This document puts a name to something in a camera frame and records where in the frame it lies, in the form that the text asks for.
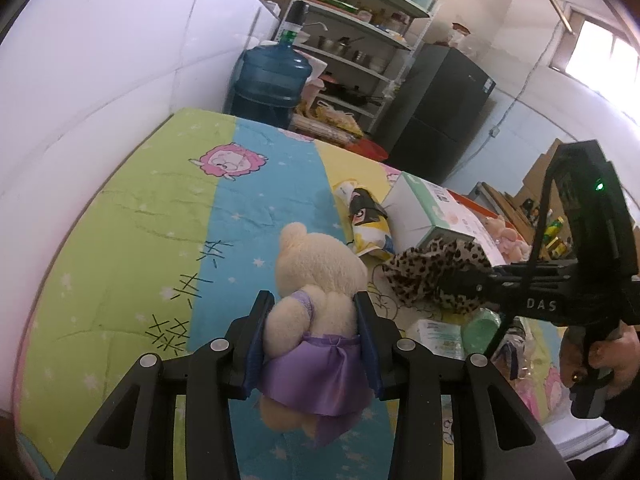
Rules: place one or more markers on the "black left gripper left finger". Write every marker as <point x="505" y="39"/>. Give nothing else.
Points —
<point x="131" y="436"/>

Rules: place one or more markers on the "green sponge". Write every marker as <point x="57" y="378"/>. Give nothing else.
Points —
<point x="478" y="330"/>

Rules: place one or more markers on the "beige bear pink dress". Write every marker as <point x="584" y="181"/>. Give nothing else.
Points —
<point x="509" y="243"/>

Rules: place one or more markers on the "leopard print scrunchie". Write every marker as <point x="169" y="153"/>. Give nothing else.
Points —
<point x="417" y="275"/>

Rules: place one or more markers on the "cream bear purple dress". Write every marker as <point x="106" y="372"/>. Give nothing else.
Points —
<point x="314" y="378"/>

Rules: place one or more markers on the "yellow cartoon character pillow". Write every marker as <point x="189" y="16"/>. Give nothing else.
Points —
<point x="368" y="219"/>

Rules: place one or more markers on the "white green tissue pack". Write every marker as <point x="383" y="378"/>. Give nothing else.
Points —
<point x="442" y="339"/>

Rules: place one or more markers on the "person's right hand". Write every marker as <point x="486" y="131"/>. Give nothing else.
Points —
<point x="620" y="355"/>

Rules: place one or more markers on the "green yellow bottle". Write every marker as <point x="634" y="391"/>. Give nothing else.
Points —
<point x="552" y="231"/>

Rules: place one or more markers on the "orange rimmed cardboard tray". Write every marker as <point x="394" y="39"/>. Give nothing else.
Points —
<point x="478" y="209"/>

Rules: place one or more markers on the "green white tissue box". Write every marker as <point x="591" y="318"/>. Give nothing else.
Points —
<point x="419" y="211"/>

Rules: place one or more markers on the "red plastic basket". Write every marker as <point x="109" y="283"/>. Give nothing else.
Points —
<point x="368" y="149"/>

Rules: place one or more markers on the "black refrigerator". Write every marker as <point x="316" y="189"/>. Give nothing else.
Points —
<point x="429" y="124"/>

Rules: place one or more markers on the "blue water jug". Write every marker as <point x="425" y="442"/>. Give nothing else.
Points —
<point x="272" y="78"/>

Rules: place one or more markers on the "white metal shelf rack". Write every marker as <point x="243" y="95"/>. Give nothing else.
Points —
<point x="368" y="47"/>

